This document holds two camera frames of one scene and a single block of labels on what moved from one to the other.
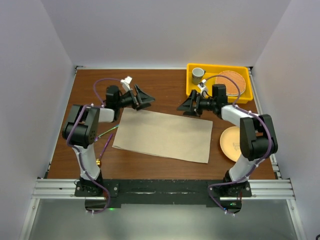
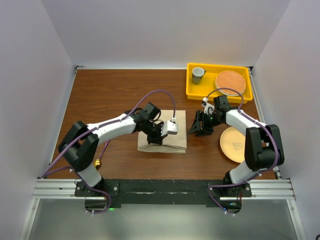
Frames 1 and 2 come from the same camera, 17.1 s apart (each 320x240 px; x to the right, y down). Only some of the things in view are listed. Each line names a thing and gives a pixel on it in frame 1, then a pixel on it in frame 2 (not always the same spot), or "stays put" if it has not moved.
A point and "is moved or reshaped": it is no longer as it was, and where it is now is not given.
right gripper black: x=188 y=105 to x=204 y=130
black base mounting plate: x=118 y=191 stays put
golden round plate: x=230 y=140 stays put
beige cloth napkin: x=173 y=135 is moved or reshaped
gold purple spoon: x=98 y=161 stays put
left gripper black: x=142 y=98 to x=158 y=138
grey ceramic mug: x=197 y=75 stays put
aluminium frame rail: x=260 y=189 stays put
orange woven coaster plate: x=232 y=89 stays put
